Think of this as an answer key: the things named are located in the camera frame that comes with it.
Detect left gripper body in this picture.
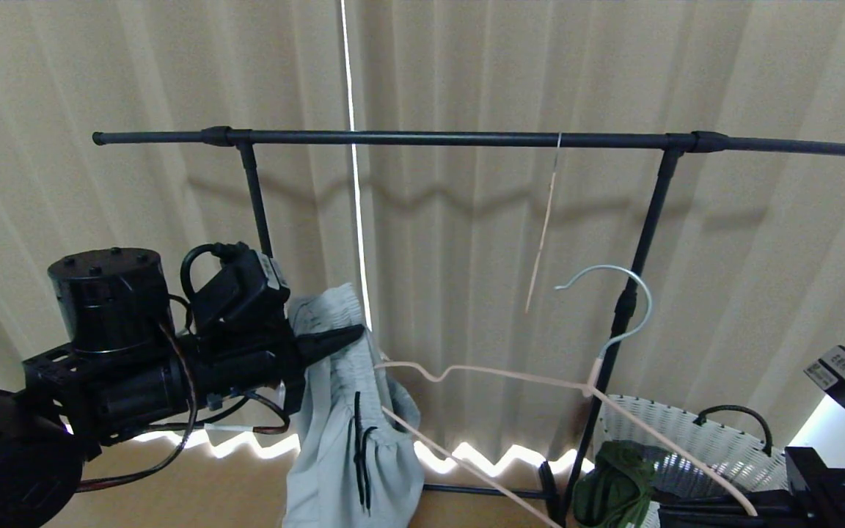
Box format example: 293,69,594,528
100,329,307,435

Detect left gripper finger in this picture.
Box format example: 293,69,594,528
296,324,365,364

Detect pale grey shorts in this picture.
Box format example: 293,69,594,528
281,282,425,528

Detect pink clothes hanger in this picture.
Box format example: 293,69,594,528
375,264,759,528
524,133,564,316

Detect white laundry basket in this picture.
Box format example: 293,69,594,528
593,395,791,528

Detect black clothes rack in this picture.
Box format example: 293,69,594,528
92,126,845,526

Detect green garment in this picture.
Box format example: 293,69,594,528
573,440,659,528

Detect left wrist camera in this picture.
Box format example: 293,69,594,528
182,242,293,345

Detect black cable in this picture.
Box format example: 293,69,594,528
179,242,251,301

